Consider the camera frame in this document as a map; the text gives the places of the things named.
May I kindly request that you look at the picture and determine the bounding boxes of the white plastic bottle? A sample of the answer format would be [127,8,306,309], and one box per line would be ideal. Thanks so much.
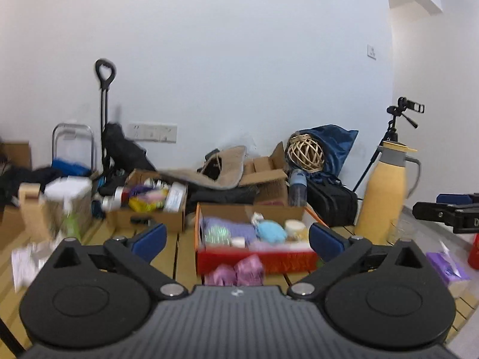
[100,186,130,210]

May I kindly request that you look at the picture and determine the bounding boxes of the cardboard box of bottles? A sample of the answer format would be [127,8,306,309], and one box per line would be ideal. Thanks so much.
[107,169,188,232]

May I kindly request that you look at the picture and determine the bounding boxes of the blue velvet cloth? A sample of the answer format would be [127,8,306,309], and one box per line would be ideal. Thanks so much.
[295,124,359,180]

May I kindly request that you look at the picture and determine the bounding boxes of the black tripod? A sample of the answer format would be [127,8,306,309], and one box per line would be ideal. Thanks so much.
[352,107,418,195]

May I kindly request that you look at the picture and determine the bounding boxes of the red cardboard box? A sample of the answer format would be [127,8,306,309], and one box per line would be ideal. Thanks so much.
[194,202,330,275]

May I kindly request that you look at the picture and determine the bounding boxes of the black cloth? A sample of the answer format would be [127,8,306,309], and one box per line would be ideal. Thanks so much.
[0,166,62,206]

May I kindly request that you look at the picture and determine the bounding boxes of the dark cloth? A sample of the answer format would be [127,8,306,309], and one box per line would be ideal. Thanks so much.
[187,187,259,206]

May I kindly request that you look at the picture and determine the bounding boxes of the colourful snack packets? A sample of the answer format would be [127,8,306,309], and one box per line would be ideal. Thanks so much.
[128,194,169,212]

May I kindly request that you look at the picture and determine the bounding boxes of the white round jar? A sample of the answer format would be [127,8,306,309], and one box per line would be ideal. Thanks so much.
[284,219,308,242]

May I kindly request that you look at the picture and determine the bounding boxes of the purple tissue pack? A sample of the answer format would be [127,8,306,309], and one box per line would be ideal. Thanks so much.
[426,250,471,298]

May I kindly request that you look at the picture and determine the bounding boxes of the white wall socket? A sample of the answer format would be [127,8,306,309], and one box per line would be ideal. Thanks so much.
[129,123,177,143]

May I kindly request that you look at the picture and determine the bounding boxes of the light blue plush toy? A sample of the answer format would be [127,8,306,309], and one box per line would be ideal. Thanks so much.
[256,220,288,243]

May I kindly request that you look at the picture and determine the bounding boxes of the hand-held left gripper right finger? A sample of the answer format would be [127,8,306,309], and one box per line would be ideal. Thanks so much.
[286,222,431,300]

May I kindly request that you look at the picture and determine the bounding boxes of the red can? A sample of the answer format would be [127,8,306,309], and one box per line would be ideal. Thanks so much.
[468,232,479,270]

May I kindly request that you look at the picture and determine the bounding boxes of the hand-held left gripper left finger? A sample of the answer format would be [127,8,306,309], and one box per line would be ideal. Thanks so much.
[48,223,188,300]

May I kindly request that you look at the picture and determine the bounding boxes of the beige mat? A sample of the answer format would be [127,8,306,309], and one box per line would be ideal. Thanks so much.
[159,145,248,189]

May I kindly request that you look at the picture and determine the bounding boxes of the purple knitted cloth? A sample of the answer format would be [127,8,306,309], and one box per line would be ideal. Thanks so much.
[202,216,259,245]

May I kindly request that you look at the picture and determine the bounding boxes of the metal folding stool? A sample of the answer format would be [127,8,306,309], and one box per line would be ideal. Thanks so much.
[51,123,94,174]

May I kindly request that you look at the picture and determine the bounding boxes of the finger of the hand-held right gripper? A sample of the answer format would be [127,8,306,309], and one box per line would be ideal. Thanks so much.
[413,202,479,233]
[436,192,479,204]

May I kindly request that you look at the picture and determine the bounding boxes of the translucent round container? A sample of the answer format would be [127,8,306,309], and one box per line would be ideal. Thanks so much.
[204,225,232,247]

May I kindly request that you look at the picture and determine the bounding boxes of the water bottle with blue cap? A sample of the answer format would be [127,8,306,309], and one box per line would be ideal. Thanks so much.
[289,168,308,207]

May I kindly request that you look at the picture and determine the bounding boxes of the cluttered cardboard box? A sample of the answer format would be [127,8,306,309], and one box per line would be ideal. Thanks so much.
[18,177,94,244]

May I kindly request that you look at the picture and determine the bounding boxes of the black camera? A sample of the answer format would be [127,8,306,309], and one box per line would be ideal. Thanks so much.
[397,96,425,115]

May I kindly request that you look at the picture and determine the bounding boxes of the green spray bottle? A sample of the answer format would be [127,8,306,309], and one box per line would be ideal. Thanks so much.
[62,198,85,240]

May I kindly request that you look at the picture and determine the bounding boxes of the black trolley handle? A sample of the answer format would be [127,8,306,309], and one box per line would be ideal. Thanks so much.
[95,59,116,173]

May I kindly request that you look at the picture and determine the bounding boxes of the yellow thermos jug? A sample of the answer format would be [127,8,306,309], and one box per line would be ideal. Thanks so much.
[354,141,422,245]

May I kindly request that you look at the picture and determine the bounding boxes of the wicker ball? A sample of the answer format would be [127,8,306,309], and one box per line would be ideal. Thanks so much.
[285,133,324,173]

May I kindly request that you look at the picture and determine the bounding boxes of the plain brown cardboard box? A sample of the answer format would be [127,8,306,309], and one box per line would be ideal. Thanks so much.
[0,141,32,169]

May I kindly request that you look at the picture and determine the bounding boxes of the black luggage bag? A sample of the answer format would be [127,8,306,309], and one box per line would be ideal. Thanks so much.
[306,177,358,228]

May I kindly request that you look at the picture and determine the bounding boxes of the open brown cardboard box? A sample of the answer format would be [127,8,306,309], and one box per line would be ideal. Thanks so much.
[239,141,290,206]

